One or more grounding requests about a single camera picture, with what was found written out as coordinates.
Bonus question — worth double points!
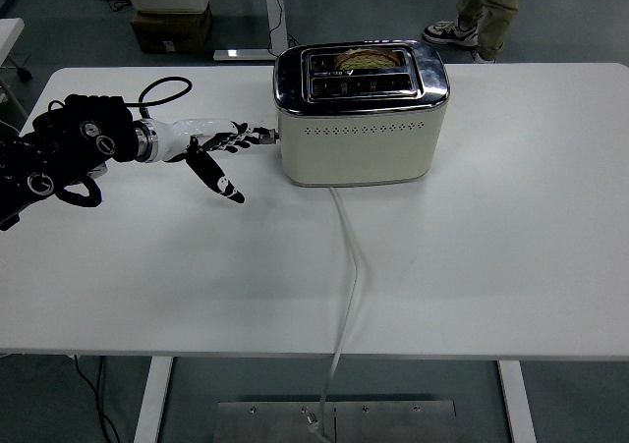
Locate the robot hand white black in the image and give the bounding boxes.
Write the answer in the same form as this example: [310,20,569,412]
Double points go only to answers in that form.
[154,117,267,205]

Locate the cream chrome toaster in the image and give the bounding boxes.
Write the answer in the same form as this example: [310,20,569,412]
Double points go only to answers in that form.
[256,39,451,188]

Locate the brown cardboard box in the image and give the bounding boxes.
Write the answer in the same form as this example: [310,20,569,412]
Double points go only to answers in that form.
[130,4,214,55]

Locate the white desk leg with foot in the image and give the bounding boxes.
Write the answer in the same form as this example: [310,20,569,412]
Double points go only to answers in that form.
[213,0,290,63]

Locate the brown bread slice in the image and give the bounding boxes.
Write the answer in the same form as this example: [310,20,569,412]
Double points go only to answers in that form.
[333,47,400,70]

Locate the small white side table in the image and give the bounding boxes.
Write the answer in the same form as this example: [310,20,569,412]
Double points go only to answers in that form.
[0,18,33,83]

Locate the white table leg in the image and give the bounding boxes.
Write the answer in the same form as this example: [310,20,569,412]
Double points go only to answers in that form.
[496,359,538,443]
[132,356,174,443]

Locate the person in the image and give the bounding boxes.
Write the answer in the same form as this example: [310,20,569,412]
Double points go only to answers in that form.
[422,0,526,65]

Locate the grey metal plate with screws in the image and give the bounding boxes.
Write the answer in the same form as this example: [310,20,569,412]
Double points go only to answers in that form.
[215,400,457,443]

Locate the thin black hanging cable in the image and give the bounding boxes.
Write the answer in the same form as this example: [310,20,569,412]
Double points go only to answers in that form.
[267,0,299,54]

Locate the white toaster power cord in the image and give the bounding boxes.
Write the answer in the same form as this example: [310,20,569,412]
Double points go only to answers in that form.
[302,186,365,438]

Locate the black floor cable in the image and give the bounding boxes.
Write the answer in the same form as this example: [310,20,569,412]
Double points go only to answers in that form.
[73,356,122,443]

